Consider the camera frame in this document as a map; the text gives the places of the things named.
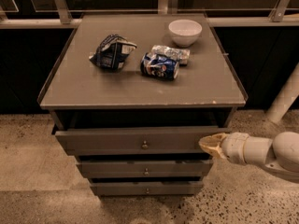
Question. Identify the grey bottom drawer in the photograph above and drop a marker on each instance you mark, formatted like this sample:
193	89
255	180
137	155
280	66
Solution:
138	188

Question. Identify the grey middle drawer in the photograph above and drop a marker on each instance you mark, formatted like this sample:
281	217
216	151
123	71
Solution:
132	169

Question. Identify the white ceramic bowl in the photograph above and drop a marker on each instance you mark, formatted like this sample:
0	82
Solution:
184	32

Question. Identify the dark blue chip bag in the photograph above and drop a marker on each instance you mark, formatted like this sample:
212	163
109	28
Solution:
112	52

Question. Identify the brass top drawer knob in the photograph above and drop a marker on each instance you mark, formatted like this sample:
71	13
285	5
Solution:
145	145

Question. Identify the brass middle drawer knob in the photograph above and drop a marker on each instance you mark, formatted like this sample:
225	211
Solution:
146	172

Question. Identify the grey wooden drawer cabinet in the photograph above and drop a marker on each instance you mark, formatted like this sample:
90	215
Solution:
208	80

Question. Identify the grey top drawer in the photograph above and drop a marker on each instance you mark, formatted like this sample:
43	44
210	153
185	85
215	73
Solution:
128	141

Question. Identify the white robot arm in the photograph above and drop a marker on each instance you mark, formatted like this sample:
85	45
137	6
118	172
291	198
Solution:
278	156

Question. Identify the silver foil snack packet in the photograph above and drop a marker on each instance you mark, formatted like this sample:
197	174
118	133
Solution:
180	55

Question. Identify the metal railing frame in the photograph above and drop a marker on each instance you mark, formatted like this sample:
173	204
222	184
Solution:
219	13

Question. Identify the crushed blue pepsi can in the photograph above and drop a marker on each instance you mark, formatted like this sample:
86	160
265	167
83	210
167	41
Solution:
159	66

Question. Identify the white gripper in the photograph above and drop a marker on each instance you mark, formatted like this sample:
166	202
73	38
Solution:
235	147

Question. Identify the grey drawer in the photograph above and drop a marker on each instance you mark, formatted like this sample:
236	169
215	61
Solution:
138	188
128	141
132	169

